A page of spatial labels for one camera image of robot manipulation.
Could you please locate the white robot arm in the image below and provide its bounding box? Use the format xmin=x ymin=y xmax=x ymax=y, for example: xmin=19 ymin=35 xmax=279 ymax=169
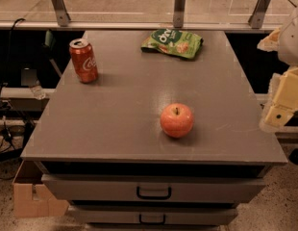
xmin=257 ymin=7 xmax=298 ymax=132

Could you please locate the red apple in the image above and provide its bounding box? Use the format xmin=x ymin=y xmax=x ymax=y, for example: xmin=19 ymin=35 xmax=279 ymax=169
xmin=160 ymin=103 xmax=194 ymax=139

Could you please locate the green snack bag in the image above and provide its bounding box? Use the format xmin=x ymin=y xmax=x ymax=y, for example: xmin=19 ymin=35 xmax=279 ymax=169
xmin=140 ymin=29 xmax=204 ymax=60

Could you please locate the red soda can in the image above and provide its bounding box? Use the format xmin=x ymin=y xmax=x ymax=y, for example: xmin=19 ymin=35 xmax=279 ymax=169
xmin=69 ymin=38 xmax=98 ymax=84

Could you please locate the grey lower drawer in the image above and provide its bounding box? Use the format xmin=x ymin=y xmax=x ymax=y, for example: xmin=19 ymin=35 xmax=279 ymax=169
xmin=68 ymin=205 xmax=237 ymax=225

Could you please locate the clear plastic bottle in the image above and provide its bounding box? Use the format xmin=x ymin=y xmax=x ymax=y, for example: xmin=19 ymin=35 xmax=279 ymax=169
xmin=29 ymin=80 xmax=46 ymax=100

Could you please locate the cardboard box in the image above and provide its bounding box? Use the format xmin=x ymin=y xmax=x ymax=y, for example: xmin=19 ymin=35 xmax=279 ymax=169
xmin=12 ymin=161 xmax=68 ymax=218

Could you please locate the right metal bracket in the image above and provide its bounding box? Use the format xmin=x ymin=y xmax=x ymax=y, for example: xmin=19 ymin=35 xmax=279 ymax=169
xmin=248 ymin=0 xmax=271 ymax=29

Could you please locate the metal bracket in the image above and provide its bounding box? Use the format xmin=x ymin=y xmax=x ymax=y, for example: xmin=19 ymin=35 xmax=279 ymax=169
xmin=248 ymin=0 xmax=271 ymax=29
xmin=173 ymin=0 xmax=186 ymax=28
xmin=51 ymin=0 xmax=70 ymax=27

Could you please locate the middle metal bracket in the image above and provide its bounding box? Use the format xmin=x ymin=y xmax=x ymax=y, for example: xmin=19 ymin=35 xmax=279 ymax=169
xmin=173 ymin=0 xmax=186 ymax=28

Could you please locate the black lower drawer handle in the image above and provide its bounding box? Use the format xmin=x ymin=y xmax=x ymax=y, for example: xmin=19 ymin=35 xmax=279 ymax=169
xmin=138 ymin=214 xmax=166 ymax=225

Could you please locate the black drawer handle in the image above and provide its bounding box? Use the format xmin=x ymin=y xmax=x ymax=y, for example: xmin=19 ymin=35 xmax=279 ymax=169
xmin=136 ymin=187 xmax=172 ymax=200
xmin=138 ymin=214 xmax=166 ymax=225

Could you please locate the black upper drawer handle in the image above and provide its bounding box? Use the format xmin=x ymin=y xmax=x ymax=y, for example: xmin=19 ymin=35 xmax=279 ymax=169
xmin=136 ymin=187 xmax=172 ymax=200

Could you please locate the left metal bracket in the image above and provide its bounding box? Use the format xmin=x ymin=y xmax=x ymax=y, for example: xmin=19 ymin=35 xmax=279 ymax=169
xmin=51 ymin=0 xmax=70 ymax=27

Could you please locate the black cable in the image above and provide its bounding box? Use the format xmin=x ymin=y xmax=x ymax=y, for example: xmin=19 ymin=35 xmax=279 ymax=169
xmin=0 ymin=17 xmax=26 ymax=110

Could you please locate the metal window rail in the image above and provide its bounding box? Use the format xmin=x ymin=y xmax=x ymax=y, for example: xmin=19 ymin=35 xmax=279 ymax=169
xmin=0 ymin=20 xmax=284 ymax=33

